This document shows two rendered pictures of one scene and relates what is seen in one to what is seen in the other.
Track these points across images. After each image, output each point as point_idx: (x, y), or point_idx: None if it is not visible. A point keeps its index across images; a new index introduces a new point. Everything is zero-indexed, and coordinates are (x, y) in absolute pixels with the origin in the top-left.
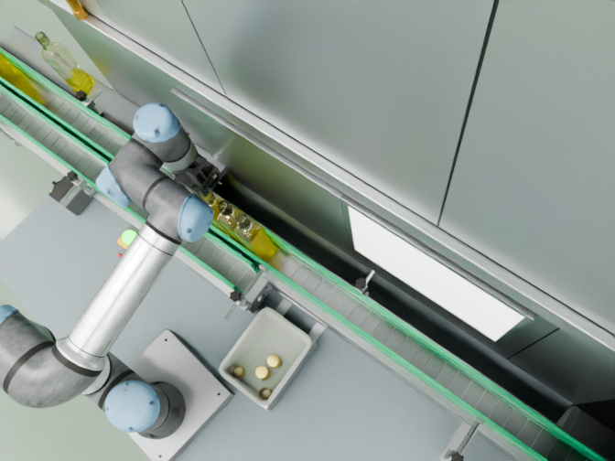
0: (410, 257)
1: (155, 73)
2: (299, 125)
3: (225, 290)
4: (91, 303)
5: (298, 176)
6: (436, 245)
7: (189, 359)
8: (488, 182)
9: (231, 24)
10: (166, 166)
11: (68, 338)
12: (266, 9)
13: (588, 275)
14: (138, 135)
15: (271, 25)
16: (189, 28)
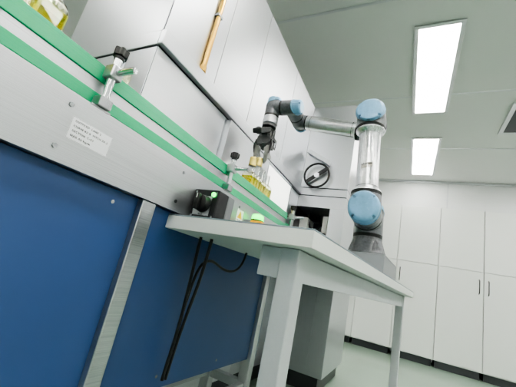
0: (276, 186)
1: (226, 110)
2: None
3: None
4: (339, 120)
5: (261, 157)
6: (282, 167)
7: None
8: (289, 130)
9: (265, 87)
10: (277, 121)
11: (355, 121)
12: (273, 84)
13: (294, 155)
14: (281, 100)
15: (272, 88)
16: (253, 88)
